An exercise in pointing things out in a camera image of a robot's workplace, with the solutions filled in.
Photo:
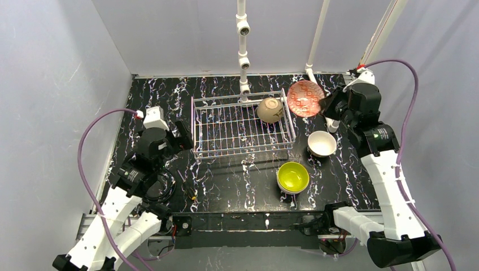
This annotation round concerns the white diagonal PVC pole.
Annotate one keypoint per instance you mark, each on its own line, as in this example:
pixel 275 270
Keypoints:
pixel 383 30

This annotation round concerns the black yellow screwdriver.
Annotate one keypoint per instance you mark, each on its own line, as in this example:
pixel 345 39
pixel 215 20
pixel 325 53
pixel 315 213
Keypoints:
pixel 187 188

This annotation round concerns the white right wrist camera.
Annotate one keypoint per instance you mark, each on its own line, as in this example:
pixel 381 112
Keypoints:
pixel 361 75

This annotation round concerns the aluminium extrusion frame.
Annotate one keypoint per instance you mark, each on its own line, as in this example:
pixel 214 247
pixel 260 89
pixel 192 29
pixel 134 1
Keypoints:
pixel 93 249

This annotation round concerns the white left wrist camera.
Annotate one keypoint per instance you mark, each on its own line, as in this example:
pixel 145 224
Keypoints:
pixel 154 118

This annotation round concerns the yellow-green bowl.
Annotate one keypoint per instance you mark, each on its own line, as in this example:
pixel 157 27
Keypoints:
pixel 292 171

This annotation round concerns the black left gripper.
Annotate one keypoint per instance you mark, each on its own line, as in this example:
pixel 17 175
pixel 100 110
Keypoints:
pixel 182 134

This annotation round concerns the white wire dish rack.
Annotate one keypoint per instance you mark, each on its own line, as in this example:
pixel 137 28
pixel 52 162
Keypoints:
pixel 227 125

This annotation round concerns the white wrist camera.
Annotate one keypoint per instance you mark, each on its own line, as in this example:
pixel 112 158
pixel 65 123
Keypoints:
pixel 154 118
pixel 361 75

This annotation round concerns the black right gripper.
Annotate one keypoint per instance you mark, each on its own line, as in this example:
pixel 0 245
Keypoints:
pixel 332 106

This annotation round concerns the white PVC camera post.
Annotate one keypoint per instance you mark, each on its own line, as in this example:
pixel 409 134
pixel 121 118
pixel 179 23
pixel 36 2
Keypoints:
pixel 243 29

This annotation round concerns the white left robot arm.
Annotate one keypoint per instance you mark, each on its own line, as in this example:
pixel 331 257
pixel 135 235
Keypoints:
pixel 129 189

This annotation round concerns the beige floral bowl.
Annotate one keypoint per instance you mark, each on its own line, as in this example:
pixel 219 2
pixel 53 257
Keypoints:
pixel 270 110

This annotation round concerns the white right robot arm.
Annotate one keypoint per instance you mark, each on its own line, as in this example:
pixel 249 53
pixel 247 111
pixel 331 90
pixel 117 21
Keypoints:
pixel 401 237

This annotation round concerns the white bowl under green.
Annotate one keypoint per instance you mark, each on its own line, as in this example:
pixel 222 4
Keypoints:
pixel 292 187

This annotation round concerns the cream white bowl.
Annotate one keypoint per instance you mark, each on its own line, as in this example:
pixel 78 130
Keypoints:
pixel 321 144

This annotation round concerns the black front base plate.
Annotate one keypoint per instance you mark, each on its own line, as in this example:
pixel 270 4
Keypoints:
pixel 303 229

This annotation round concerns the red patterned bowl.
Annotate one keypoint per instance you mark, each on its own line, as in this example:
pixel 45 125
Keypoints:
pixel 304 97

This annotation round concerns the white PVC pipe frame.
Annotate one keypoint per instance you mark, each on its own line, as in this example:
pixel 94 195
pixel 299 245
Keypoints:
pixel 308 67

